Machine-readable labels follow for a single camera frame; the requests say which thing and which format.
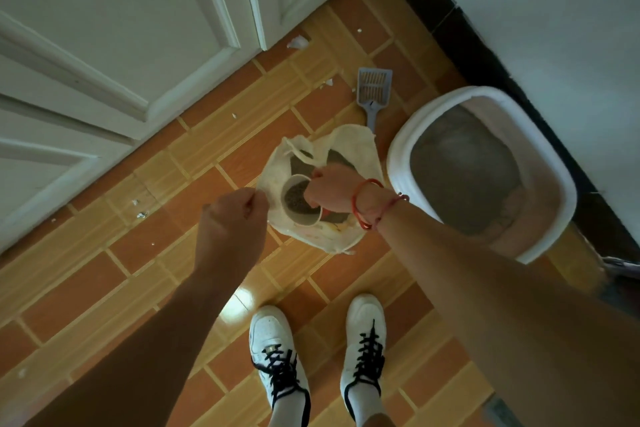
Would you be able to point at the person's right hand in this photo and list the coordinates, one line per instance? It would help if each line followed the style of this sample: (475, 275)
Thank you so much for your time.
(335, 189)

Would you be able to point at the white plastic cup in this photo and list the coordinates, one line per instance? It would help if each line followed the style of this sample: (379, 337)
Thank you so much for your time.
(295, 217)

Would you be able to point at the person's left forearm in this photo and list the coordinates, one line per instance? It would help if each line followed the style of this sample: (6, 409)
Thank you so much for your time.
(140, 356)

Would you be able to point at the grey plastic litter scoop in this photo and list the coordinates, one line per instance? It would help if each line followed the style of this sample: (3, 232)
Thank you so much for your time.
(373, 86)

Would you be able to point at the white pink cat litter box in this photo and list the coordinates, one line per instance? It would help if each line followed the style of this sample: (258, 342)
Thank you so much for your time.
(400, 156)

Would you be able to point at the white wooden cabinet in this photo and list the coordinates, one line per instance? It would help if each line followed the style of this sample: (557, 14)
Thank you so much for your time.
(125, 16)

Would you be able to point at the person's white left sneaker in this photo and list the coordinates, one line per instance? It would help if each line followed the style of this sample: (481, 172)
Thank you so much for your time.
(270, 331)

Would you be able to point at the person's right forearm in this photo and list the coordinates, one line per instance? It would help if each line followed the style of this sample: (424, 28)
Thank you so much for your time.
(500, 311)

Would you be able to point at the person's white sneaker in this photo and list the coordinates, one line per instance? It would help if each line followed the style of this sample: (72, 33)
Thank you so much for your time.
(270, 331)
(365, 316)

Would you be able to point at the person's white right sneaker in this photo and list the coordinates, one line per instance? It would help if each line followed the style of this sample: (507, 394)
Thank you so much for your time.
(365, 316)

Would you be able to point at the grey cat litter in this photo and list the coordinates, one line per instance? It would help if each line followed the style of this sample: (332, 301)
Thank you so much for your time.
(465, 171)

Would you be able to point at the flat white paper piece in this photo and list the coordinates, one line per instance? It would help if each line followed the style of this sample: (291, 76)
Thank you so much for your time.
(297, 43)

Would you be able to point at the person's left hand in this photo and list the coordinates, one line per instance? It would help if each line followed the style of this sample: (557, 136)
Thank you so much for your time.
(232, 231)

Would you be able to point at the white yellow cat litter bag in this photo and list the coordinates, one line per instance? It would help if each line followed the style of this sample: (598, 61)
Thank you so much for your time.
(357, 146)

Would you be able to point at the person's white sock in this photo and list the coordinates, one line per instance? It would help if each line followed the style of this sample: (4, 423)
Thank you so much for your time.
(364, 401)
(287, 409)

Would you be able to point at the torn white paper scrap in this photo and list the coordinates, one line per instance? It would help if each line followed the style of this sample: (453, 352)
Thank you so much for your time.
(327, 82)

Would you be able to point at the person's white right sock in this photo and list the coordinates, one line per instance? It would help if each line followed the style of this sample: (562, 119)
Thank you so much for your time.
(364, 401)

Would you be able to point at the person's white left sock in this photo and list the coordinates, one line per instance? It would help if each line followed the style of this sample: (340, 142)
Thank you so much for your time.
(287, 409)

